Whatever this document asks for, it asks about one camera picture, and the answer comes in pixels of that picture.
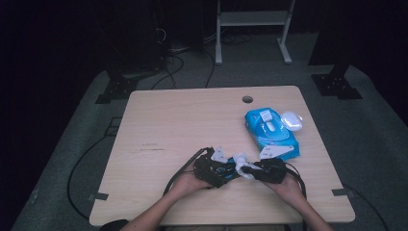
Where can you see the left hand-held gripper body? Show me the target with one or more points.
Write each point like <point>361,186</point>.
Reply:
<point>208,171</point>

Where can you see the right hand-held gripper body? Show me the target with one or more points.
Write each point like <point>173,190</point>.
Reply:
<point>272,170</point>

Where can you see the white wet wipe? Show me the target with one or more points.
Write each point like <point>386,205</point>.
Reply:
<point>242,160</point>

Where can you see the blue toy car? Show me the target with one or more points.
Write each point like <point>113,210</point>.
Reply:
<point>226,169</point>

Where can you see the blue wet wipes pack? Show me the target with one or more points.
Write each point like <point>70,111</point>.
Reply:
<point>269,128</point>

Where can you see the person's left hand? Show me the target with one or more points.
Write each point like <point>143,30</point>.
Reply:
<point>187,184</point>

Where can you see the person's right hand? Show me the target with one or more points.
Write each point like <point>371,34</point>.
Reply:
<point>288,189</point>

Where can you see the black tape strip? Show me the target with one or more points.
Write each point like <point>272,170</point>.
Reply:
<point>342,192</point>
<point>98,196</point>

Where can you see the dark equipment rack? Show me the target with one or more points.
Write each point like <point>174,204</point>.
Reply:
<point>138,35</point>

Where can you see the white metal stand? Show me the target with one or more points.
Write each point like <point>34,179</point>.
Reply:
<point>253,17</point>

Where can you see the black stand base plate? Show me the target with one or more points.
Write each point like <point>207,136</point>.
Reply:
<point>336,85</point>
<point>117,89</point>

